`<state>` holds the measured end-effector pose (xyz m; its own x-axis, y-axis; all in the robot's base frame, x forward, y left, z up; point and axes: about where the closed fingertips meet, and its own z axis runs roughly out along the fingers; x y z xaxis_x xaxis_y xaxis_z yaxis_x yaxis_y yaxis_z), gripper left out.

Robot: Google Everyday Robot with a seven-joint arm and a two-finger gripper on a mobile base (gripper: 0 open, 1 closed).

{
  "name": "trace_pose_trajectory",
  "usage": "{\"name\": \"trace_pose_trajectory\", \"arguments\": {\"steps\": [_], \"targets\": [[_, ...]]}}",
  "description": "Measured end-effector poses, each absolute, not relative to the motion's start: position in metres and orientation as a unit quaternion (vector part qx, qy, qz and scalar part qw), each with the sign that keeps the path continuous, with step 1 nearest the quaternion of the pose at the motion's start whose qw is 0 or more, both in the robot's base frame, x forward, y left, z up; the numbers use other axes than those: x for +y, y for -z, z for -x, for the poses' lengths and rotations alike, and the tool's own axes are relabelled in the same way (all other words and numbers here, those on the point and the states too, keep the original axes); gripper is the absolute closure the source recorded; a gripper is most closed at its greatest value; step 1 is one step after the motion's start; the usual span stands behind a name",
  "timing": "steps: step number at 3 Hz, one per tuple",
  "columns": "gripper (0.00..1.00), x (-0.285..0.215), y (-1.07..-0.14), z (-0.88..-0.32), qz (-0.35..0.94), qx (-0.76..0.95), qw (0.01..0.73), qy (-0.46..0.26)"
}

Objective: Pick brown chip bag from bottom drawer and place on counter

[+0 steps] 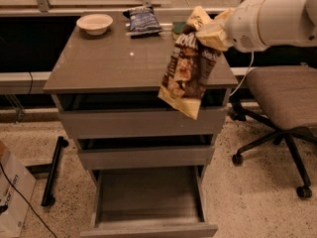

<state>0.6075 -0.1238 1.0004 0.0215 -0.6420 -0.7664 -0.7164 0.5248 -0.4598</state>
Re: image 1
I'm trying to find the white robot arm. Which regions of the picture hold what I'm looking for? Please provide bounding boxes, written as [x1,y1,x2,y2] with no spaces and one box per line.
[196,0,317,53]

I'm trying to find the white bowl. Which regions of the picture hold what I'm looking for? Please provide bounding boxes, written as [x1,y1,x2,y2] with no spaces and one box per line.
[76,14,113,36]

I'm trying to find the brown chip bag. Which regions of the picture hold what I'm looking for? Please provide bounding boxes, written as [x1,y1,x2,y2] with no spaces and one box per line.
[157,5,222,121]

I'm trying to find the grey office chair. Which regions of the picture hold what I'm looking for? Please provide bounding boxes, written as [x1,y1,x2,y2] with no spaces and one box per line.
[232,65,317,198]

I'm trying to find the grey middle drawer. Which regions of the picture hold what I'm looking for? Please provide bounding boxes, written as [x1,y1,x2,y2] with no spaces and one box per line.
[78,135,214,170]

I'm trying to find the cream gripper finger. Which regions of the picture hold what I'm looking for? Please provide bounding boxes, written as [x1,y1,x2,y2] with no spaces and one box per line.
[214,8,235,21]
[196,24,233,52]

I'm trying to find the white cable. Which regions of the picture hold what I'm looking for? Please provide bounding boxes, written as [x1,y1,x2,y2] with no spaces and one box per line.
[229,52,256,98]

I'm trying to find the grey top drawer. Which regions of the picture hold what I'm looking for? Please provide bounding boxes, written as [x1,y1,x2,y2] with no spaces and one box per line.
[53,89,228,140]

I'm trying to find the grey drawer cabinet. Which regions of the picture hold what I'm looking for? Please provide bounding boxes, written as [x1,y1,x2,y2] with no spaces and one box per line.
[44,12,237,178]

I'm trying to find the blue chip bag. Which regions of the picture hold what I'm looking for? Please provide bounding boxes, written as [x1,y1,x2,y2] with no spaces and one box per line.
[123,6,162,37]

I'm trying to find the white cardboard box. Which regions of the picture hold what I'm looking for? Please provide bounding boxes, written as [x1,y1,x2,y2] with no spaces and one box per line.
[0,141,36,238]

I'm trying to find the black cable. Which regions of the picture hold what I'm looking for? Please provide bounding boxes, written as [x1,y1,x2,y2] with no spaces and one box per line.
[0,164,57,238]

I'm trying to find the grey drawer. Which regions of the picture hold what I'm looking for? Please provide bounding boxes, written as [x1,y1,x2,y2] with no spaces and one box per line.
[78,135,214,170]
[80,167,218,238]
[53,89,228,140]

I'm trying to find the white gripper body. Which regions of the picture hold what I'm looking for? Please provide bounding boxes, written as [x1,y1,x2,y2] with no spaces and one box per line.
[225,0,266,53]

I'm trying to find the green yellow sponge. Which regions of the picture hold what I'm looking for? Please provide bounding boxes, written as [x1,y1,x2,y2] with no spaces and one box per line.
[172,22,186,40]

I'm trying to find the black metal bar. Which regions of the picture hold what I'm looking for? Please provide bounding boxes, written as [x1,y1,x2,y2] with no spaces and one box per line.
[41,136,68,207]

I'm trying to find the grey bottom drawer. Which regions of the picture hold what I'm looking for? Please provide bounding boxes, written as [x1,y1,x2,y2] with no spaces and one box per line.
[80,167,218,238]

